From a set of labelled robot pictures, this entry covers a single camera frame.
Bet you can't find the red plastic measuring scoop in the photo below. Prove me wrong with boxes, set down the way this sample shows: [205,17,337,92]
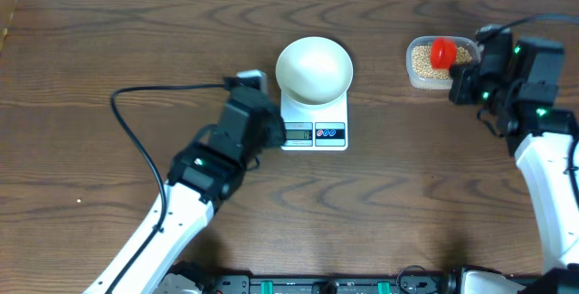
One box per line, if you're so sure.
[430,37,458,70]

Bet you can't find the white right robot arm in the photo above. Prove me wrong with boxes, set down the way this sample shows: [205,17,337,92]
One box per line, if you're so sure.
[441,35,578,293]

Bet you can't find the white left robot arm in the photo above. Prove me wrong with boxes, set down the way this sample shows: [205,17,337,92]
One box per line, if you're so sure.
[86,86,285,293]

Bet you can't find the white digital kitchen scale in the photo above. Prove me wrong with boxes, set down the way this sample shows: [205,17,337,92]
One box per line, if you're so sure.
[280,93,348,151]

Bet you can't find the beige plastic bowl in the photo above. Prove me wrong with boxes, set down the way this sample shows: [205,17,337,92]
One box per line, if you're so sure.
[275,36,354,106]

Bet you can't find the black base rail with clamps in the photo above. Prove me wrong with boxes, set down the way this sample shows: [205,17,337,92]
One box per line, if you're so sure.
[157,261,544,294]

